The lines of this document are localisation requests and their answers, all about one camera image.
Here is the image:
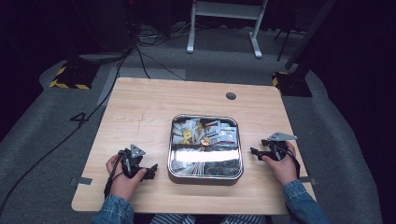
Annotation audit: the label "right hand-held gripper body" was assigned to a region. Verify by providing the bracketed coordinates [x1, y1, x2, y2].
[263, 132, 298, 161]

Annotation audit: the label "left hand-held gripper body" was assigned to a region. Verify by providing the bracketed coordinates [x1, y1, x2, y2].
[117, 144, 148, 180]

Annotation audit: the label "dark four-compartment box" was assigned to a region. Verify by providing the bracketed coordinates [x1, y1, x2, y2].
[166, 113, 245, 187]

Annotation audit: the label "clear box lid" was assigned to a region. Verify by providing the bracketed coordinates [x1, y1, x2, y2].
[167, 113, 244, 181]

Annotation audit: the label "person's right hand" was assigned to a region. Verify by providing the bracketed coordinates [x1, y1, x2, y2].
[261, 141, 299, 187]

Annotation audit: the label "person's left hand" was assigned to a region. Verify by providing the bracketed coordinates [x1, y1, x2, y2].
[106, 154, 148, 202]

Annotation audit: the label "row of white orange sachets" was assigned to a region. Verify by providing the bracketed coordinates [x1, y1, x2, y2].
[172, 161, 206, 177]

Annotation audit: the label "pile of dark camouflage packets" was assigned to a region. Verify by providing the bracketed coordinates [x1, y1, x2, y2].
[205, 159, 241, 177]

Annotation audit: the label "grey tape strip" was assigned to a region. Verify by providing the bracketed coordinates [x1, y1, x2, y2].
[69, 176, 93, 187]
[299, 175, 317, 185]

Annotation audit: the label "pile of white red packets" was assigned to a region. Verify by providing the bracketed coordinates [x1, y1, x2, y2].
[204, 119, 239, 147]

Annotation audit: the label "pile of white yellow packets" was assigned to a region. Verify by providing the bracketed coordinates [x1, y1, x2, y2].
[172, 119, 206, 146]

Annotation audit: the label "person's striped clothing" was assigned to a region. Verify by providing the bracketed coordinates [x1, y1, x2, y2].
[150, 213, 272, 224]

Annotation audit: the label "black yellow striped stand base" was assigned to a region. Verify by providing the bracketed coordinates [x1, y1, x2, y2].
[49, 60, 101, 91]
[271, 71, 313, 98]

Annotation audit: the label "thin black tripod legs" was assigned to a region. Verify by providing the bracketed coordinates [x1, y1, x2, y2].
[274, 27, 302, 63]

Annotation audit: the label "black slanted pole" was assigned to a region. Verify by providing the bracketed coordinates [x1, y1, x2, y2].
[284, 0, 337, 71]

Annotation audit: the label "white metal stand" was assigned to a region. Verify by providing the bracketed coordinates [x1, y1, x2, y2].
[186, 0, 269, 60]

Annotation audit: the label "right hand-held gripper cable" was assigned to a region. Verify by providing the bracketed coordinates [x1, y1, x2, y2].
[274, 143, 302, 180]

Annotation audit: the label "hand-held gripper cable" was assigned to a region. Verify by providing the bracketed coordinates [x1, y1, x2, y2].
[274, 143, 302, 180]
[103, 150, 126, 199]

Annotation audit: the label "left hand-held gripper cable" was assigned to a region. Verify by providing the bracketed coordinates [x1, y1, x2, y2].
[103, 150, 126, 199]

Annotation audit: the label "long black floor cable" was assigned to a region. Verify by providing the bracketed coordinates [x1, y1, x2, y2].
[0, 46, 134, 217]

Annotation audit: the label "thin black floor cable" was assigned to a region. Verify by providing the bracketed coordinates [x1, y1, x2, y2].
[134, 43, 188, 82]

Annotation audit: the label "tangle of cables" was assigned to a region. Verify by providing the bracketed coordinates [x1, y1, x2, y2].
[136, 21, 191, 47]

